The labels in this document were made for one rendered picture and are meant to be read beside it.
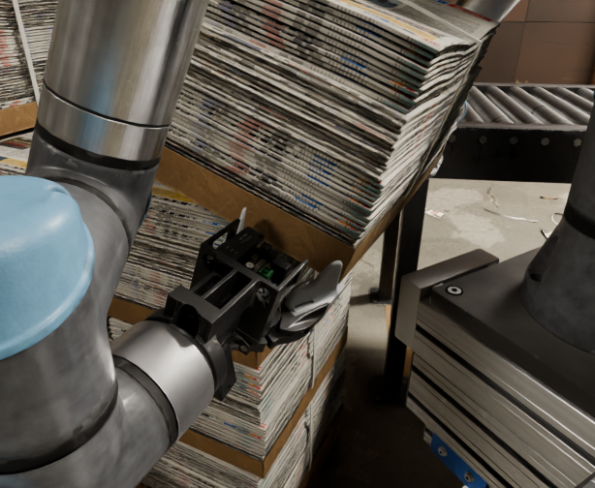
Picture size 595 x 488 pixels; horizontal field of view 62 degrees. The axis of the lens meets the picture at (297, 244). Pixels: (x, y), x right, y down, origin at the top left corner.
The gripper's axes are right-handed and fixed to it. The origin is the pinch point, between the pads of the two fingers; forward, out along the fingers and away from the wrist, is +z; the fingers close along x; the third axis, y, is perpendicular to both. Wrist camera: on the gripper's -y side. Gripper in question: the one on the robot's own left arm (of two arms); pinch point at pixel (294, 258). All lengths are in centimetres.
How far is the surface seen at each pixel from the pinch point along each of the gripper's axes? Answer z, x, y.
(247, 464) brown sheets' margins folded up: 4.5, -4.4, -43.8
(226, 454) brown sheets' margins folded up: 4.5, -0.6, -45.1
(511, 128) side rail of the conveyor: 74, -15, 3
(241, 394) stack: 4.8, 0.9, -30.3
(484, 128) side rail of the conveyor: 72, -10, 1
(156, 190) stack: 7.3, 23.1, -7.4
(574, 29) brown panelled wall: 414, -29, 6
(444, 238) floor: 177, -19, -79
